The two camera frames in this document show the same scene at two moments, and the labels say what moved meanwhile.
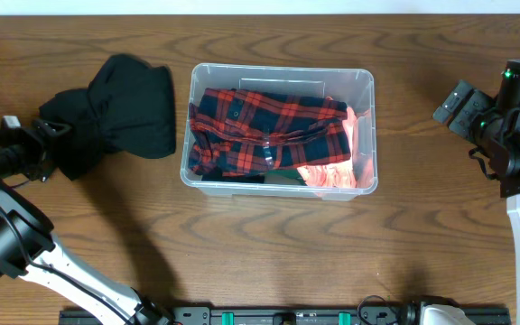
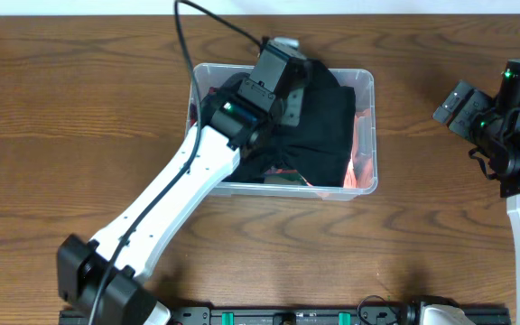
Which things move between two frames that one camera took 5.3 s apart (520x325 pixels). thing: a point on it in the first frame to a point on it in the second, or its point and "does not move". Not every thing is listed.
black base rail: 208,316 does not move
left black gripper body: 46,147 to 294,106
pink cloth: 359,171 does not move
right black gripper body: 483,122 does not move
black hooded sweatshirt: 126,108 to 316,143
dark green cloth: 281,176 does not move
